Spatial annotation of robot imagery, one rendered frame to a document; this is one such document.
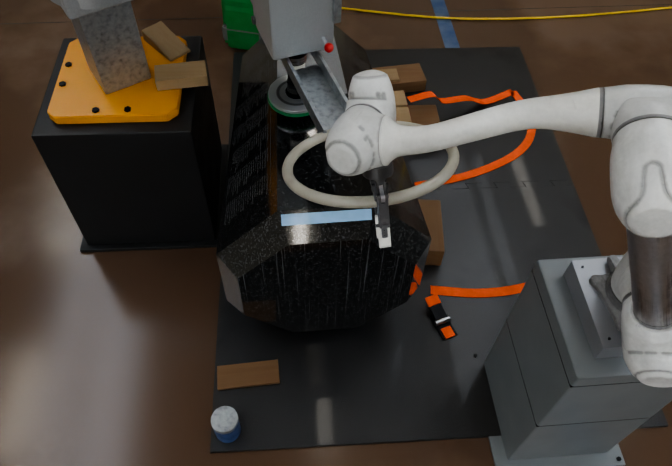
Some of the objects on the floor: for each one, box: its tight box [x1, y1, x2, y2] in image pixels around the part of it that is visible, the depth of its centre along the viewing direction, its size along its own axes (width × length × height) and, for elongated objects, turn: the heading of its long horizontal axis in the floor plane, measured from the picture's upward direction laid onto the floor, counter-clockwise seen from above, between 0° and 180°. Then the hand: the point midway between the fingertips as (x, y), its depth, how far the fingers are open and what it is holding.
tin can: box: [211, 406, 241, 443], centre depth 231 cm, size 10×10×13 cm
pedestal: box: [31, 36, 228, 252], centre depth 279 cm, size 66×66×74 cm
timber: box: [418, 199, 445, 266], centre depth 289 cm, size 30×12×12 cm, turn 177°
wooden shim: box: [217, 359, 280, 390], centre depth 249 cm, size 25×10×2 cm, turn 96°
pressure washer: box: [220, 0, 262, 50], centre depth 355 cm, size 35×35×87 cm
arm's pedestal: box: [473, 255, 672, 466], centre depth 215 cm, size 50×50×80 cm
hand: (383, 231), depth 154 cm, fingers closed on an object, 4 cm apart
